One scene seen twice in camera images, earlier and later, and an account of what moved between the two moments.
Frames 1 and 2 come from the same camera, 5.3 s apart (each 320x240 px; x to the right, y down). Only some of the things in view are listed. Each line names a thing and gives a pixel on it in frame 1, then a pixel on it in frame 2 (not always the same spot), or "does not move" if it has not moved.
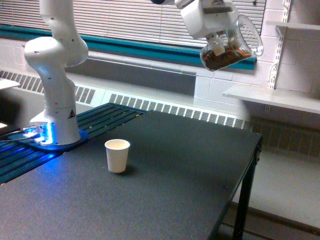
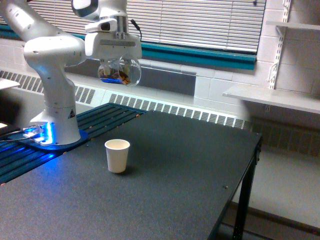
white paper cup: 117,153 does not move
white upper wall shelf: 294,25 does not move
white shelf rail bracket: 281,30 does not move
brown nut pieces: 231,54 to 122,76
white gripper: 202,17 to 104,42
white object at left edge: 5,83 does not move
